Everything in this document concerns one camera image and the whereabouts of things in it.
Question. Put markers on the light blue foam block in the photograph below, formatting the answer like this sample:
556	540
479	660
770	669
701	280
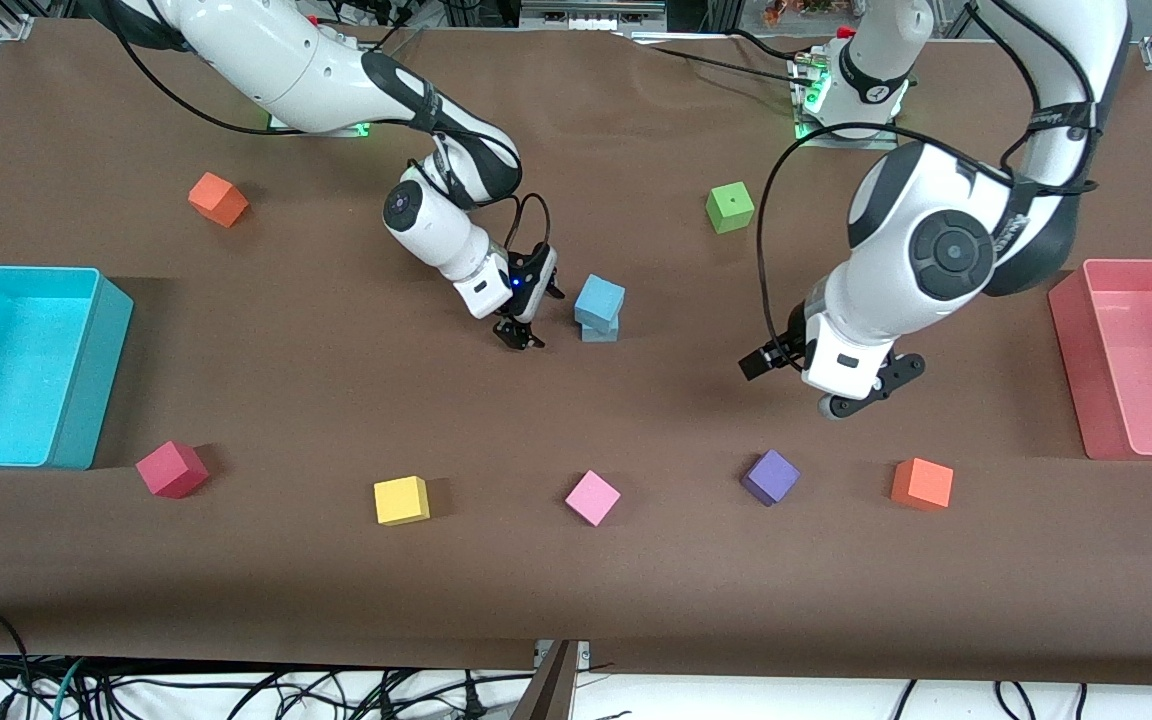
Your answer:
599	298
599	332

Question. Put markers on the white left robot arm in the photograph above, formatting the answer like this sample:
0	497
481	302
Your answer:
946	250

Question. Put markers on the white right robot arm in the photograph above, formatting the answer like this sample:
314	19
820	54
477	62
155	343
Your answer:
276	60

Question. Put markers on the purple foam block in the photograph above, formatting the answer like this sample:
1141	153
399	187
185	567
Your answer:
770	477

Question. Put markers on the orange foam block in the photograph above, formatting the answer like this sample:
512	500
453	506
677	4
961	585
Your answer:
922	485
218	200

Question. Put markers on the pink foam block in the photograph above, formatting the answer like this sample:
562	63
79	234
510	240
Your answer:
592	497

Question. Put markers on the green foam block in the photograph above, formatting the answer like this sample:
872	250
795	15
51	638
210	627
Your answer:
730	208

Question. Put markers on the yellow foam block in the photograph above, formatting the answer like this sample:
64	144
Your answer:
401	500

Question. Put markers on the brown table cloth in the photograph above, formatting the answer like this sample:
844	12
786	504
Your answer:
576	580

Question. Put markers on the pink plastic bin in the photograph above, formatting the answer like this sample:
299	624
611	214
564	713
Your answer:
1146	400

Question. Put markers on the grey equipment rack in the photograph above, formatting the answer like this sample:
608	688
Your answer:
591	14

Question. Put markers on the red foam block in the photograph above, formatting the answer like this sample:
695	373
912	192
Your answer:
171	470

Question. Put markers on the cyan plastic bin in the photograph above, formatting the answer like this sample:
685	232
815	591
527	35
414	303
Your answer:
6	390

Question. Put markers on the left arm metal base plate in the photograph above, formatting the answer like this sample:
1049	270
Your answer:
846	142

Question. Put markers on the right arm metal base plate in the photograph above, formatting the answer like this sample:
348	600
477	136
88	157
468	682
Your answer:
336	132

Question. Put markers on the aluminium profile post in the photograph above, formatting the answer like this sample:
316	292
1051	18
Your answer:
551	690

